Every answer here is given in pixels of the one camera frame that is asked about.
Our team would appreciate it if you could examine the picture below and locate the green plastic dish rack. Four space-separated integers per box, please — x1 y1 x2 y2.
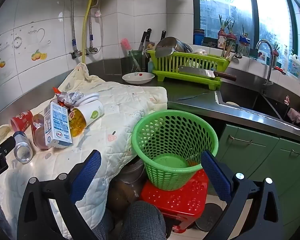
146 49 231 91

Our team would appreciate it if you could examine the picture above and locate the person's plaid trouser leg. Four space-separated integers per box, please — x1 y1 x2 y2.
94 200 167 240

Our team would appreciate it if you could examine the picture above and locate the white blue milk carton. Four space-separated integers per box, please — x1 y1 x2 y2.
44 101 73 149

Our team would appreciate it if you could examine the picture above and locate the green perforated plastic basket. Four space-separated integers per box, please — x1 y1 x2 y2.
131 109 219 191

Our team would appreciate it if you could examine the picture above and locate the bundle of chopsticks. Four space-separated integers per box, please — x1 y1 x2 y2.
221 42 234 59

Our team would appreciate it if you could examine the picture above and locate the yellow gas hose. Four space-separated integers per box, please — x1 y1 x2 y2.
82 0 93 64

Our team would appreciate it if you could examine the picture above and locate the grey round disc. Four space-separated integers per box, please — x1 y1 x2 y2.
195 202 224 232

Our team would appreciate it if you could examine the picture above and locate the silver can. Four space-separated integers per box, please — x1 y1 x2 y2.
13 131 34 164

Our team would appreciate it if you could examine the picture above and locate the cleaver with wooden handle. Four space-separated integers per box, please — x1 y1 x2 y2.
178 65 237 82

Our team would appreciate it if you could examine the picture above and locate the pink cloth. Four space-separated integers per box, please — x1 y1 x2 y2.
287 107 300 124

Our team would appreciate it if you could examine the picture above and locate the steel sink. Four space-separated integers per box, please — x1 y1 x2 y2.
216 82 300 130

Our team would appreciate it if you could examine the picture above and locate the red plastic stool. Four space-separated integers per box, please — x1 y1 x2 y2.
139 169 210 233

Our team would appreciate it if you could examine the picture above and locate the window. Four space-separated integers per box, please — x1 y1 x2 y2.
192 0 300 60

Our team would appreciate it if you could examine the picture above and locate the orange snack wrapper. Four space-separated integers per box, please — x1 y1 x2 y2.
52 87 73 109

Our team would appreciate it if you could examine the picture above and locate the brown jar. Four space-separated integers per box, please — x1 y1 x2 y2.
107 159 147 218

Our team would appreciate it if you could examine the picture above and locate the knife holder with utensils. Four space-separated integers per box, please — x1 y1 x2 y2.
128 50 143 72

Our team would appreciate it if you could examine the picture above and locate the chrome faucet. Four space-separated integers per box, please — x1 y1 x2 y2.
255 39 275 95

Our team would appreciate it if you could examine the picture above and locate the sprouting onion in jar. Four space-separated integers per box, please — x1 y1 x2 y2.
226 20 238 53
217 14 228 50

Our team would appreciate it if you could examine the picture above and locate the black utensil holder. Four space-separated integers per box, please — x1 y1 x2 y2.
142 52 150 72

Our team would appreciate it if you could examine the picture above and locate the white bottle with blue label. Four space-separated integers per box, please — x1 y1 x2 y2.
287 50 300 78

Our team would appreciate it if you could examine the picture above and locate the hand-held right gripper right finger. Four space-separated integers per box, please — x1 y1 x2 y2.
201 151 284 240

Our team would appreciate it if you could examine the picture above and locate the red can with white script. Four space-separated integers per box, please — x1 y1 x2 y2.
31 114 51 150

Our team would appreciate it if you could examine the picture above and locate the white plate with red print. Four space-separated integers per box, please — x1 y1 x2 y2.
122 72 155 85

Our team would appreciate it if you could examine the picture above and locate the blue container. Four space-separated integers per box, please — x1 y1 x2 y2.
194 29 205 46

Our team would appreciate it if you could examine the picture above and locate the white plastic lid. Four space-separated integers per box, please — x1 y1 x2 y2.
76 92 100 106

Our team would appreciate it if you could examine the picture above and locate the cream quilted blanket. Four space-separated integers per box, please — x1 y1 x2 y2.
0 62 168 238

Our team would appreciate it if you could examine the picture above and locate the white pump bottle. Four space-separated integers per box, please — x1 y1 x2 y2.
281 45 289 72

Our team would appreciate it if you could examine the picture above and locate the steel spatula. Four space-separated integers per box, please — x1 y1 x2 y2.
155 46 177 59

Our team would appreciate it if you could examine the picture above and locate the glass jar with blue lid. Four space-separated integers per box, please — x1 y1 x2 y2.
238 25 251 57

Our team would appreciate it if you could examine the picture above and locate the green cabinet door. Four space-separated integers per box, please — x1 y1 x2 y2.
250 137 300 240
216 122 280 180

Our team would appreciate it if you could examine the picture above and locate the red can with cartoon print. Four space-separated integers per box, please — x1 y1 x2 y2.
10 110 34 132

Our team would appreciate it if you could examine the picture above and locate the metal flexible hose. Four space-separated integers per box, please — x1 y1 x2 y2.
89 0 94 50
66 0 78 53

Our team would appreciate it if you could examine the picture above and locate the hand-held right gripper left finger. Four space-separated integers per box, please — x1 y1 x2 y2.
17 149 102 240

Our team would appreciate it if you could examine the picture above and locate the pink bottle brush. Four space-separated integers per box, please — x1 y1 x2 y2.
120 38 142 72

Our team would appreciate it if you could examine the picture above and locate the white paper cup green leaf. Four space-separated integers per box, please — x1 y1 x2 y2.
70 99 105 137

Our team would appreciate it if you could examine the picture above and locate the white paper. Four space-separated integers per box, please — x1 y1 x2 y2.
63 91 85 107

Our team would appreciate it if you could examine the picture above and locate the slim steel kitchen knife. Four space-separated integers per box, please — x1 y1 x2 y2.
177 92 212 101

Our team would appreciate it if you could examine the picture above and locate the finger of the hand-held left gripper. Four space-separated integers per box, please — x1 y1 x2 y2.
0 136 17 159

